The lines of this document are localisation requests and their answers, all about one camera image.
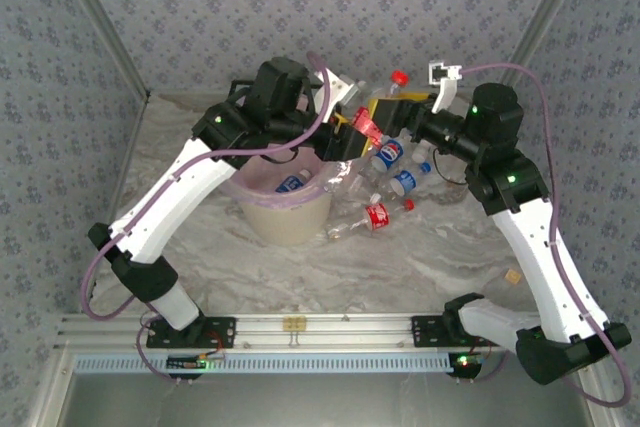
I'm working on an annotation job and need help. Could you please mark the red label plastic bottle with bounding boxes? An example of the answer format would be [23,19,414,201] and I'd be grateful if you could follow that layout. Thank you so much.
[351,105,390,148]

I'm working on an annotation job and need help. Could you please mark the Pepsi label plastic bottle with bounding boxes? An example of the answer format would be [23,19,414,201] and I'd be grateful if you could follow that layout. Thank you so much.
[369,134,416,173]

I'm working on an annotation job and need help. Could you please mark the clear bottle red cap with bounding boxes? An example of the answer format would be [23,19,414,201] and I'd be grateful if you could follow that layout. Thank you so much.
[368,69,410,104]

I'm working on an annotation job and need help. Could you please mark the red label red cap bottle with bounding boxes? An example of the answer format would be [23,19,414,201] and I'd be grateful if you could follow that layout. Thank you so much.
[325,198,416,242]

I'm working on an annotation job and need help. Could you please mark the pink plastic bin liner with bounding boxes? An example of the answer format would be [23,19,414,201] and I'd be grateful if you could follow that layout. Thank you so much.
[213,144,351,211]

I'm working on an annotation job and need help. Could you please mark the beige plastic bin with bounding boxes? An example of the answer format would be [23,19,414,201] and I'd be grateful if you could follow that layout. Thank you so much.
[238,186,334,248]

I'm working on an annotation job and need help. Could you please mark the blue label white cap bottle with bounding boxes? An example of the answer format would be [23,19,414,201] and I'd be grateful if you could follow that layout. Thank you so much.
[273,169,314,196]

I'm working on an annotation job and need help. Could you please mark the right circuit board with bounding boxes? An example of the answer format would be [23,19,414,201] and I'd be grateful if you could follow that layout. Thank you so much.
[448,351,485,376]

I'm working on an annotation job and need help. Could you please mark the circuit board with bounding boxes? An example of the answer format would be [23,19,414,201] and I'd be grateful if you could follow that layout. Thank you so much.
[166,352,226,372]
[448,351,485,376]

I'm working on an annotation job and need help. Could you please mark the grey metal panel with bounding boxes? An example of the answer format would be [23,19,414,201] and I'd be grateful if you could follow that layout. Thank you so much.
[59,371,596,427]

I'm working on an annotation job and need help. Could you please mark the left circuit board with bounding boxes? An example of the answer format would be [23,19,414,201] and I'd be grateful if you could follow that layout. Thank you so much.
[166,352,226,372]

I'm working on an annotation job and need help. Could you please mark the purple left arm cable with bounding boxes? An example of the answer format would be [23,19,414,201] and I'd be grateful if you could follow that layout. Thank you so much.
[79,50,335,383]

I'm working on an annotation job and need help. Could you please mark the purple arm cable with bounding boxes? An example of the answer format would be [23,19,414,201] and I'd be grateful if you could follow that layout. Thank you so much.
[459,62,634,408]
[79,50,335,383]

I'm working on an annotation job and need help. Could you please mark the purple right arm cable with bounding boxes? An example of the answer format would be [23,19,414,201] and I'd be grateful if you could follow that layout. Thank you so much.
[459,62,634,408]

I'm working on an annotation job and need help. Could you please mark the thin black right gripper cable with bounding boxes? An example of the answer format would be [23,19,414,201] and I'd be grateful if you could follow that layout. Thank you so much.
[430,149,474,187]

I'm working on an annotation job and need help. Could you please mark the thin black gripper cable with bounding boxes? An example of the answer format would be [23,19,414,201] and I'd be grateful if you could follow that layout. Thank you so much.
[430,149,474,187]
[258,149,302,167]

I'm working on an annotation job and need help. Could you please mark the thin black left gripper cable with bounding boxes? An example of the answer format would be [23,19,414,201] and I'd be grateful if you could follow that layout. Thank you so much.
[258,149,302,167]

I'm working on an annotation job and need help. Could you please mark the aluminium frame post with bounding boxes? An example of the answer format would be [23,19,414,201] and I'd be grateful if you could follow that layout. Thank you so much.
[49,0,152,101]
[574,361,624,427]
[493,0,597,98]
[27,350,76,427]

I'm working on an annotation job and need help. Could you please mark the aluminium mounting rail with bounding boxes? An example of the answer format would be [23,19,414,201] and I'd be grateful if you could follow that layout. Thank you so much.
[53,312,521,352]

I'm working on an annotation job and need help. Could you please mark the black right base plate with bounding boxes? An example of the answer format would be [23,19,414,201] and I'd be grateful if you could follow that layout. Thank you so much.
[410,315,451,349]

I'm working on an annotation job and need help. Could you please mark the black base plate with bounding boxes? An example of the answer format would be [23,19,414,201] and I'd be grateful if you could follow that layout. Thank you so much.
[410,315,451,349]
[146,315,237,350]

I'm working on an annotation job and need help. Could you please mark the light blue cable duct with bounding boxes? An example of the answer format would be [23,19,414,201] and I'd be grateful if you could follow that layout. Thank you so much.
[73,351,456,375]

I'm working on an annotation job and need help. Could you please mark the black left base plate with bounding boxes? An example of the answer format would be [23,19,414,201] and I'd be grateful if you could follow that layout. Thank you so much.
[146,315,237,350]

